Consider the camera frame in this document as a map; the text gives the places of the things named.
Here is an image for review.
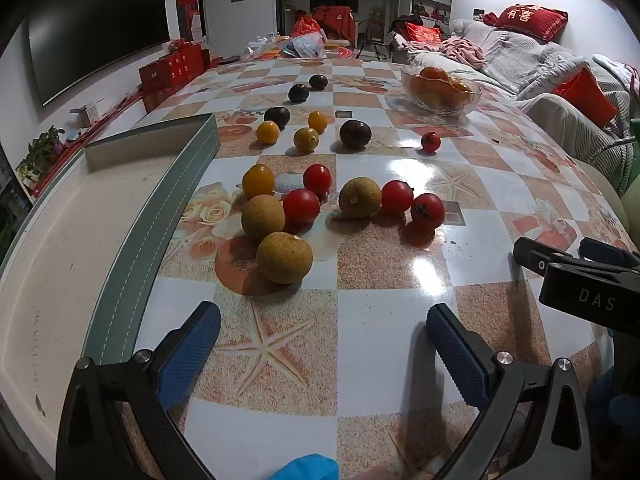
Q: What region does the grey rectangular tray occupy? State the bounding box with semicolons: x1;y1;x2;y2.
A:
0;113;221;466

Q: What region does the clear glass bowl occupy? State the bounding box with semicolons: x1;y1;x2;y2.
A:
400;64;482;117

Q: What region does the plain red cushion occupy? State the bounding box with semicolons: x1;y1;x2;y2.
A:
552;67;619;129

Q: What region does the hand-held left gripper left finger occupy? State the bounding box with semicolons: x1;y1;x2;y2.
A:
56;301;222;480

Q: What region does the grey fabric sofa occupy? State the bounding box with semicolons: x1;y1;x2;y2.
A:
389;19;640;198

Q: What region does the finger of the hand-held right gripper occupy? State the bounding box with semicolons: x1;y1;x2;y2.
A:
579;237;640;273
513;236;566;277

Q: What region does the pink blanket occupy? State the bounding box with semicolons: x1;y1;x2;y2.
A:
439;36;487;69

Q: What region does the white door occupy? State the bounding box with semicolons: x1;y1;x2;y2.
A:
206;0;277;56

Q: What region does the white television cabinet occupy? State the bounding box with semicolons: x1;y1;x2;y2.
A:
15;77;153;203

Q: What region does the pile of oranges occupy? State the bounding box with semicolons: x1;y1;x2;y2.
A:
412;65;475;110

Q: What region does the stack of red gift boxes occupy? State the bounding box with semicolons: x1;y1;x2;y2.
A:
138;39;212;112

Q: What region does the checkered printed tablecloth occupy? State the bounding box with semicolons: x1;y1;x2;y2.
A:
131;56;632;480

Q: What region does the orange cherry tomato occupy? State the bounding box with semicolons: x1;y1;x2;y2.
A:
242;163;276;199

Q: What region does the person's left hand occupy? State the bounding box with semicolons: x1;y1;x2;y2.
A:
270;453;341;480

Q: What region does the red plastic bag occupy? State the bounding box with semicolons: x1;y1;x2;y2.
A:
292;15;322;37

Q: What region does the brown longan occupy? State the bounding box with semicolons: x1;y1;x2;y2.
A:
241;195;286;239
338;177;382;219
256;231;314;285

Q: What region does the green potted plant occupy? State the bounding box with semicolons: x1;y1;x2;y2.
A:
16;126;67;183

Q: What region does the large dark purple fruit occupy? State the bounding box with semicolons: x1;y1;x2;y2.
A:
339;119;372;151

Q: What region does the red garment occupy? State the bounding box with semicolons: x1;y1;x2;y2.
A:
312;5;357;41

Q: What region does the small red patterned pillow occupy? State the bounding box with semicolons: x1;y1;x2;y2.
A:
404;22;444;44

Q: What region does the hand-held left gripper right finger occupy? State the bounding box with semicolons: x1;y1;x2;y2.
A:
426;303;593;480

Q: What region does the small white box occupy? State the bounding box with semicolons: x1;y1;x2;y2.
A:
69;102;102;129

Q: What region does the black flat television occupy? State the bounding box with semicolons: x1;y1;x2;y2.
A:
26;0;172;107

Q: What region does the large red embroidered pillow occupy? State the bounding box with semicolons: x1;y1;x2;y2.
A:
492;3;569;42

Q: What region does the clear plastic bag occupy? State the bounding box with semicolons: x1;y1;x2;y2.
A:
289;32;327;59

